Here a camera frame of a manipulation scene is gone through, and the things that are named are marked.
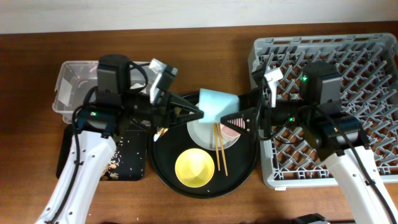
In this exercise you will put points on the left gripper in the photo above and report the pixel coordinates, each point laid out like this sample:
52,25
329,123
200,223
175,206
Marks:
162,111

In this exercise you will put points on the gold snack wrapper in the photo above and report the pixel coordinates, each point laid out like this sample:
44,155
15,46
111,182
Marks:
160,132

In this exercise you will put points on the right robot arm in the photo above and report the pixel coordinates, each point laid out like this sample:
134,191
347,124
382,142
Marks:
338,137

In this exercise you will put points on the grey plate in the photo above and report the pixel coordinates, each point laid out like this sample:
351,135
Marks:
202,135

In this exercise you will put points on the black rectangular tray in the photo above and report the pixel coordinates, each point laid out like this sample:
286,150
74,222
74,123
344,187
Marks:
135,138

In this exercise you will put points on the yellow bowl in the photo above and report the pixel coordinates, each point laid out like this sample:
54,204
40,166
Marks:
194,168

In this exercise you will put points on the grey dishwasher rack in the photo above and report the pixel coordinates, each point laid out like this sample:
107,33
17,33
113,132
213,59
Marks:
368,65

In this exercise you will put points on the white napkin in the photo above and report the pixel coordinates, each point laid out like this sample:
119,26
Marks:
138,86

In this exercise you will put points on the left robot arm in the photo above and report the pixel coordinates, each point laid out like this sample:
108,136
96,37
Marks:
108,110

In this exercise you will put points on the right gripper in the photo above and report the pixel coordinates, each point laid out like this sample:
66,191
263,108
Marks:
259,116

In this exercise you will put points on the wooden chopstick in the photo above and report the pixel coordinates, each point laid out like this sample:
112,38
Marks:
215,132
218,128

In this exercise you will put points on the pink cup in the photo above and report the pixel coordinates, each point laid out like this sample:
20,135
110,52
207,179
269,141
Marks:
228,134

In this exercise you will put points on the food scraps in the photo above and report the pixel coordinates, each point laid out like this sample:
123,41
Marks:
110,171

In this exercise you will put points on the clear plastic bin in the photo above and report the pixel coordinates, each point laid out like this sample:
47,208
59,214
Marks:
68,87

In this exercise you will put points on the blue cup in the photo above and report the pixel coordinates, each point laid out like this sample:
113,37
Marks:
216,104

